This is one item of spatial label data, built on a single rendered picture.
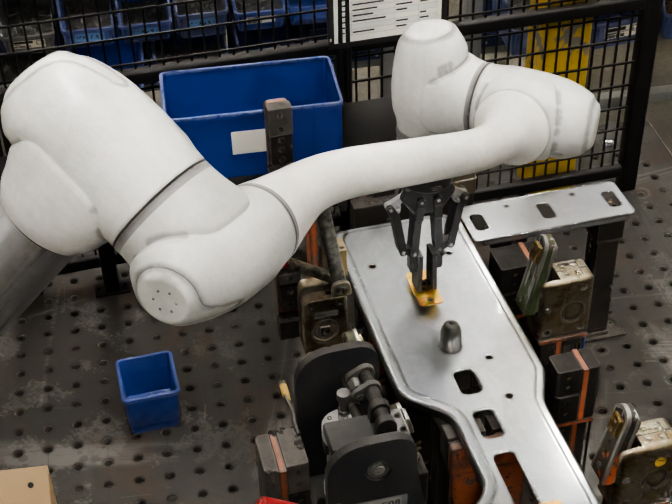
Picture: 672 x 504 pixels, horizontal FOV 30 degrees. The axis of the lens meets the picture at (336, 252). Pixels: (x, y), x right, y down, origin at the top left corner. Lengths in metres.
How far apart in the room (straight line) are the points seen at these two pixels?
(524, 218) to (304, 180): 0.80
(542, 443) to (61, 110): 0.83
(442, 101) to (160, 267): 0.60
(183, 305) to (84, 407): 1.06
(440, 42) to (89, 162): 0.60
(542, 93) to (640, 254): 0.99
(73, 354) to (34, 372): 0.08
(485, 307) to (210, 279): 0.80
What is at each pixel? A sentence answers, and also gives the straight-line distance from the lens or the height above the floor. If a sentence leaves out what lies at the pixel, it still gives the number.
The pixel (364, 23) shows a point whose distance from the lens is 2.32.
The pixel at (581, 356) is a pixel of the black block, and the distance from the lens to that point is 1.90.
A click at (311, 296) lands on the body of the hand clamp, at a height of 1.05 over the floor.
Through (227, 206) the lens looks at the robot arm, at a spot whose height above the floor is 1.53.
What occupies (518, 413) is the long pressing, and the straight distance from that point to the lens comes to 1.79.
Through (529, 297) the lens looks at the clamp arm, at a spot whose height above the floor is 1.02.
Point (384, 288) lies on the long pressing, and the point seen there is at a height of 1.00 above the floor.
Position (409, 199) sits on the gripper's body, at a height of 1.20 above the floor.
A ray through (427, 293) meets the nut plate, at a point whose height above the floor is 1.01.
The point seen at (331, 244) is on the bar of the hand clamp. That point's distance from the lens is 1.84.
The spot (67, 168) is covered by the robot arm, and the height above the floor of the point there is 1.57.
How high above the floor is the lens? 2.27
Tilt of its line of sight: 38 degrees down
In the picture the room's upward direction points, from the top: 2 degrees counter-clockwise
